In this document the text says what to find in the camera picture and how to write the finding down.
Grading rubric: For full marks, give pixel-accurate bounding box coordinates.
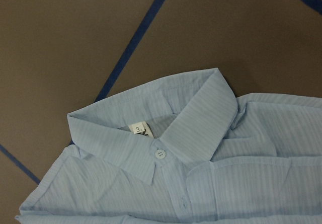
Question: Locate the light blue button-up shirt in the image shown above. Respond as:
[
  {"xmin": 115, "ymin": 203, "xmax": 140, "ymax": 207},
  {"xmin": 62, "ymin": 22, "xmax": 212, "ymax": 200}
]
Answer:
[{"xmin": 17, "ymin": 68, "xmax": 321, "ymax": 223}]

